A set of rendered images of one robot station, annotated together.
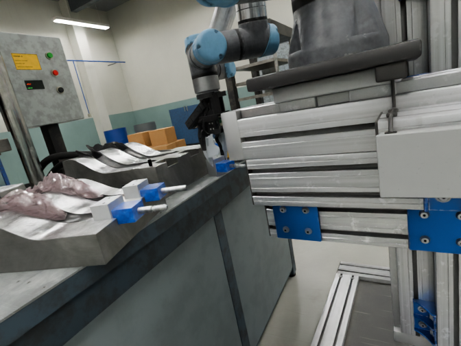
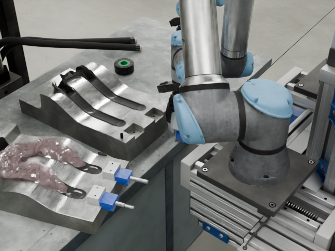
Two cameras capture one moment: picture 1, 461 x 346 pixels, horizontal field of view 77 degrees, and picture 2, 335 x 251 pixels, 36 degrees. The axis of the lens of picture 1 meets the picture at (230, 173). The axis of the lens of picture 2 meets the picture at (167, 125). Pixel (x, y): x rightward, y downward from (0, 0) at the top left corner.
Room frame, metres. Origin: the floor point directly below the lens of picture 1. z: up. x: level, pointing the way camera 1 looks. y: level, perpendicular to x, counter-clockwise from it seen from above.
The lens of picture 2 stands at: (-0.50, -0.09, 1.91)
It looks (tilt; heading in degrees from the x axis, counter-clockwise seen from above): 37 degrees down; 7
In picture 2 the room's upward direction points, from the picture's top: 1 degrees counter-clockwise
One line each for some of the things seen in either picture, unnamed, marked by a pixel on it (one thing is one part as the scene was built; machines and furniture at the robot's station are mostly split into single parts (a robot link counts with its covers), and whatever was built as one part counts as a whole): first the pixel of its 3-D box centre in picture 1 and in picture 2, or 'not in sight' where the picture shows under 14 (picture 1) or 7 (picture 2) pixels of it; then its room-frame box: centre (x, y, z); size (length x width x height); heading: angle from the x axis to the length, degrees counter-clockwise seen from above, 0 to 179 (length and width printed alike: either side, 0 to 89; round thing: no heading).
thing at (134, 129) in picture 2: (167, 166); (134, 133); (0.79, 0.17, 0.87); 0.05 x 0.05 x 0.04; 60
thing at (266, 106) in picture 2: not in sight; (262, 112); (0.49, -0.20, 1.20); 0.13 x 0.12 x 0.14; 103
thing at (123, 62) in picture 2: not in sight; (124, 66); (1.29, 0.29, 0.82); 0.08 x 0.08 x 0.04
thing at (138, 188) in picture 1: (158, 191); (126, 177); (0.61, 0.16, 0.85); 0.13 x 0.05 x 0.05; 77
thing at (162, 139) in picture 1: (152, 149); not in sight; (5.99, 1.48, 0.37); 1.20 x 0.82 x 0.74; 68
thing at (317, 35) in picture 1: (333, 29); (260, 150); (0.49, -0.20, 1.09); 0.15 x 0.15 x 0.10
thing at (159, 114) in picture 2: (188, 156); (154, 117); (0.89, 0.12, 0.87); 0.05 x 0.05 x 0.04; 60
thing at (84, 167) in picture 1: (126, 167); (94, 102); (0.96, 0.34, 0.87); 0.50 x 0.26 x 0.14; 60
